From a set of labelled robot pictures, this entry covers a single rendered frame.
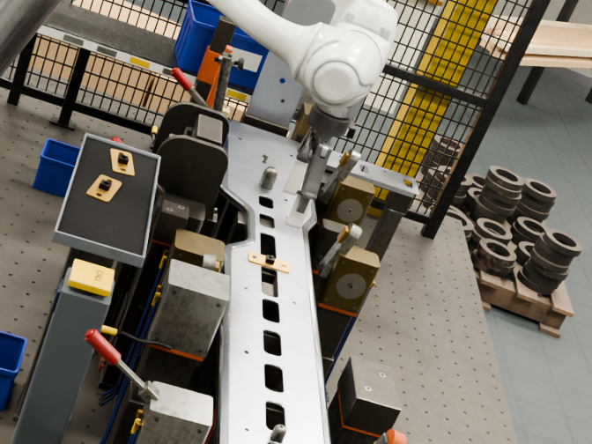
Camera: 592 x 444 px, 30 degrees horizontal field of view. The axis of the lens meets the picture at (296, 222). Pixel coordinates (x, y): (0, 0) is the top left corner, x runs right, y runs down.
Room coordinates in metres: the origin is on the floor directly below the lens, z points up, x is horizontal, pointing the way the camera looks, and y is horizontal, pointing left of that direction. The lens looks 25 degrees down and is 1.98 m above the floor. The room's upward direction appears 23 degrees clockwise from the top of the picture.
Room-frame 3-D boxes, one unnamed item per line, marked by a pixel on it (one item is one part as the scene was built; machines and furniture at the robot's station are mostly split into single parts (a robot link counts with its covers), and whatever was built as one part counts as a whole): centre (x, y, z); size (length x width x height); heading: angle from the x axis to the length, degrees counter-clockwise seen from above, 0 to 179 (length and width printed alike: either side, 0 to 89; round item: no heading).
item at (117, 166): (1.71, 0.31, 1.17); 0.08 x 0.04 x 0.01; 22
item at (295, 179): (1.96, 0.03, 1.16); 0.03 x 0.01 x 0.07; 103
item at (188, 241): (1.70, 0.15, 0.89); 0.12 x 0.08 x 0.38; 103
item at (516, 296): (4.73, -0.80, 0.20); 1.12 x 0.78 x 0.40; 4
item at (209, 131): (1.94, 0.24, 0.95); 0.18 x 0.13 x 0.49; 13
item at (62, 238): (1.59, 0.29, 1.16); 0.37 x 0.14 x 0.02; 13
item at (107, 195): (1.60, 0.31, 1.17); 0.08 x 0.04 x 0.01; 2
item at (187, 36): (2.75, 0.31, 1.09); 0.30 x 0.17 x 0.13; 110
